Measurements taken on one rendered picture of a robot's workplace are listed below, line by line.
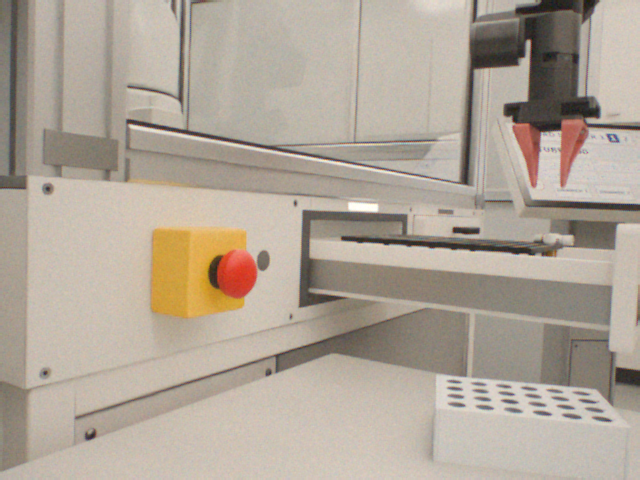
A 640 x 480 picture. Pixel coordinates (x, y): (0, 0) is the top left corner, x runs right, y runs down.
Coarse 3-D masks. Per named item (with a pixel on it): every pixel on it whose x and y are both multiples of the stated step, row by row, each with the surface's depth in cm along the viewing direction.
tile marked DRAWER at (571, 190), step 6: (558, 186) 141; (570, 186) 141; (576, 186) 142; (582, 186) 142; (588, 186) 142; (558, 192) 140; (564, 192) 140; (570, 192) 140; (576, 192) 140; (582, 192) 141; (588, 192) 141; (582, 198) 139; (588, 198) 140
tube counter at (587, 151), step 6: (582, 150) 150; (588, 150) 150; (594, 150) 150; (600, 150) 151; (606, 150) 151; (612, 150) 151; (618, 150) 151; (624, 150) 152; (630, 150) 152; (636, 150) 152; (582, 156) 149; (588, 156) 149; (594, 156) 149; (600, 156) 149; (606, 156) 150; (612, 156) 150; (618, 156) 150; (624, 156) 150; (630, 156) 151; (636, 156) 151
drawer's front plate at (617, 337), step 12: (624, 228) 48; (636, 228) 48; (624, 240) 48; (636, 240) 48; (624, 252) 48; (636, 252) 48; (624, 264) 48; (636, 264) 48; (624, 276) 48; (636, 276) 48; (612, 288) 49; (624, 288) 48; (636, 288) 48; (612, 300) 49; (624, 300) 48; (636, 300) 49; (612, 312) 49; (624, 312) 48; (636, 312) 50; (612, 324) 49; (624, 324) 49; (612, 336) 49; (624, 336) 49; (636, 336) 52; (612, 348) 49; (624, 348) 49
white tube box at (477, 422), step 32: (448, 384) 45; (480, 384) 46; (512, 384) 46; (544, 384) 46; (448, 416) 39; (480, 416) 39; (512, 416) 38; (544, 416) 39; (576, 416) 39; (608, 416) 39; (448, 448) 39; (480, 448) 39; (512, 448) 39; (544, 448) 38; (576, 448) 38; (608, 448) 37
